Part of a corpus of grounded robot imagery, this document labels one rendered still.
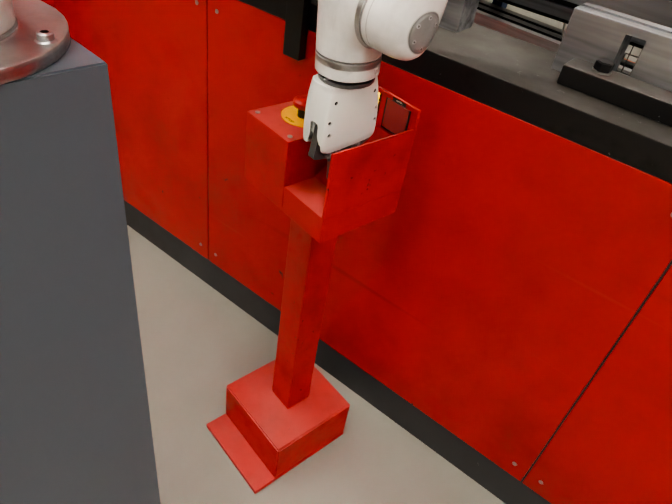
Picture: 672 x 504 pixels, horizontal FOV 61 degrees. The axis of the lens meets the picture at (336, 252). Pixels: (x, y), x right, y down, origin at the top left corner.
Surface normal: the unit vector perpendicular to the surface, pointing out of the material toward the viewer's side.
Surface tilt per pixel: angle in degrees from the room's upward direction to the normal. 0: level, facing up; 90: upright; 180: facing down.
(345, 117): 91
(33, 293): 90
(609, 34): 90
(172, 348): 0
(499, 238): 90
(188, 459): 0
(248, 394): 0
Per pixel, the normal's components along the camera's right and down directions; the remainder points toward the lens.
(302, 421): 0.14, -0.76
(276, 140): -0.76, 0.33
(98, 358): 0.71, 0.52
